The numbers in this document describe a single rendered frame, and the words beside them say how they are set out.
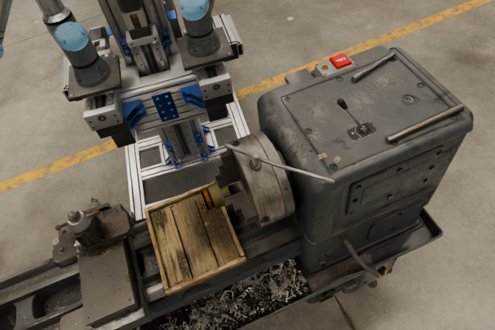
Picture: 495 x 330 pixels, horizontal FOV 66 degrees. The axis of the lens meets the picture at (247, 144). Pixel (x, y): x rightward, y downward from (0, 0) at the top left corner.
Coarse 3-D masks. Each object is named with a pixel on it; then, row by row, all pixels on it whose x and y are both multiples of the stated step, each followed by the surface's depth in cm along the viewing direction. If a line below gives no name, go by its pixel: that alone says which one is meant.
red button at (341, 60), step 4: (336, 56) 140; (340, 56) 140; (344, 56) 140; (332, 60) 139; (336, 60) 139; (340, 60) 139; (344, 60) 139; (348, 60) 138; (336, 64) 138; (340, 64) 138; (344, 64) 137; (348, 64) 138; (336, 68) 138; (340, 68) 138
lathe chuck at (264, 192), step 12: (240, 144) 125; (252, 144) 124; (240, 156) 121; (264, 156) 120; (240, 168) 121; (264, 168) 119; (252, 180) 117; (264, 180) 118; (276, 180) 119; (252, 192) 117; (264, 192) 118; (276, 192) 119; (264, 204) 119; (276, 204) 120; (264, 216) 122; (276, 216) 124
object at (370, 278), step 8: (344, 240) 145; (352, 248) 144; (360, 264) 149; (384, 264) 180; (392, 264) 186; (368, 272) 153; (376, 272) 156; (384, 272) 178; (360, 280) 186; (368, 280) 189; (344, 288) 197
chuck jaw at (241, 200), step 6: (240, 192) 129; (246, 192) 129; (228, 198) 128; (234, 198) 128; (240, 198) 127; (246, 198) 127; (228, 204) 127; (234, 204) 126; (240, 204) 126; (246, 204) 126; (252, 204) 126; (228, 210) 129; (234, 210) 129; (240, 210) 126; (246, 210) 125; (252, 210) 124; (246, 216) 123; (252, 216) 123; (258, 216) 124
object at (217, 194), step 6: (210, 186) 129; (216, 186) 129; (204, 192) 128; (210, 192) 127; (216, 192) 127; (222, 192) 129; (228, 192) 129; (204, 198) 127; (210, 198) 127; (216, 198) 127; (222, 198) 127; (210, 204) 127; (216, 204) 128; (222, 204) 129
